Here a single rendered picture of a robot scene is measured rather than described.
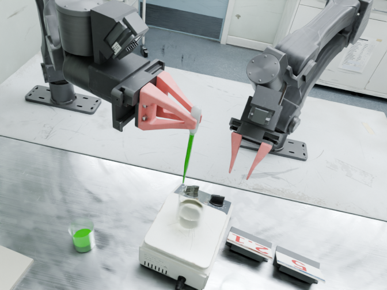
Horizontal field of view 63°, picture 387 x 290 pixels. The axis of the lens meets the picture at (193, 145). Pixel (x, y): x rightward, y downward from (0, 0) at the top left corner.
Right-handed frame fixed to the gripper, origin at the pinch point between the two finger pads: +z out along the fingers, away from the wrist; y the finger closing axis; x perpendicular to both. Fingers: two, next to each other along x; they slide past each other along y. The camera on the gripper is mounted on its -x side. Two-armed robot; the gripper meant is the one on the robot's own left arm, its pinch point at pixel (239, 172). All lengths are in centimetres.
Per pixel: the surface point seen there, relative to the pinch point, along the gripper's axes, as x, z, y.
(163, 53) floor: 216, -96, -111
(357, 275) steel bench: 8.5, 10.4, 28.8
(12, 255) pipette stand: -8.1, 28.9, -32.1
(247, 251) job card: 3.0, 13.7, 6.7
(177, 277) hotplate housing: -4.1, 21.6, -3.7
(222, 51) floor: 241, -126, -64
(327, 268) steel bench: 7.8, 11.2, 23.0
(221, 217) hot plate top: -1.9, 9.1, -0.2
